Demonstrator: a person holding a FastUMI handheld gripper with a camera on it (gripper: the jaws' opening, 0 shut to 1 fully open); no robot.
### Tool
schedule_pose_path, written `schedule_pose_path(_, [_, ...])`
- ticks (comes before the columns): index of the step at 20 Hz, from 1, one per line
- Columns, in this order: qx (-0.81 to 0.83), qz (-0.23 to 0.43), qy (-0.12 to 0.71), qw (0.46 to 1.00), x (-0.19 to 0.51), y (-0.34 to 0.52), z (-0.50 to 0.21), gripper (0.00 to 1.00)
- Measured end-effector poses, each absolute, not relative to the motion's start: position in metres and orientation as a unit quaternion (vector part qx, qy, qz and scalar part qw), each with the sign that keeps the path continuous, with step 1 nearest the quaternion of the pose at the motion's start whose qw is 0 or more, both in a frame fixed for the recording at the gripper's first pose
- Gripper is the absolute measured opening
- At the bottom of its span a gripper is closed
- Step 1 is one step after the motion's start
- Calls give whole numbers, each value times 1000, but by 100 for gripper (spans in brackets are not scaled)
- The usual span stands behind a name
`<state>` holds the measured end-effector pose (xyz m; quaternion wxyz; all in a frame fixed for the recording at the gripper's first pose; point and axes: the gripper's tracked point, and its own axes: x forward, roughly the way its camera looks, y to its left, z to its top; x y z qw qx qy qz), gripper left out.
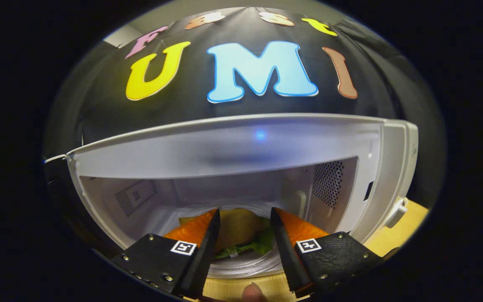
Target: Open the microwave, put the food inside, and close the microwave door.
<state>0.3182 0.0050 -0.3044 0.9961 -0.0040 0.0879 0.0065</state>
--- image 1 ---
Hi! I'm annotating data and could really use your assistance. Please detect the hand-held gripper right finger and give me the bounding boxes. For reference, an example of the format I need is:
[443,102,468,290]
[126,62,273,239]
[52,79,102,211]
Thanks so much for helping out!
[270,207,382,298]

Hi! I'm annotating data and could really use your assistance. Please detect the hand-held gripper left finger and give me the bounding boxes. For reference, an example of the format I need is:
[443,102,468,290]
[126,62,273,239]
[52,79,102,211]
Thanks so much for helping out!
[112,208,221,299]

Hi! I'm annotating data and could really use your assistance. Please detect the brown bread lettuce sandwich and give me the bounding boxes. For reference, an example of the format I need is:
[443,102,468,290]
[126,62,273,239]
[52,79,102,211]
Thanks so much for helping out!
[179,208,275,259]

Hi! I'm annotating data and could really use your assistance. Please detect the white microwave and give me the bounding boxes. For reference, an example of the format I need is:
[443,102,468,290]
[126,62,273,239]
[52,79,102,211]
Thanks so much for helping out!
[44,112,419,279]

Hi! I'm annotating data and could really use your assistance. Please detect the black backdrop cloth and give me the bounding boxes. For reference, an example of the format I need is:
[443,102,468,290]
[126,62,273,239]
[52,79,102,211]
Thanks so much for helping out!
[44,6,447,210]

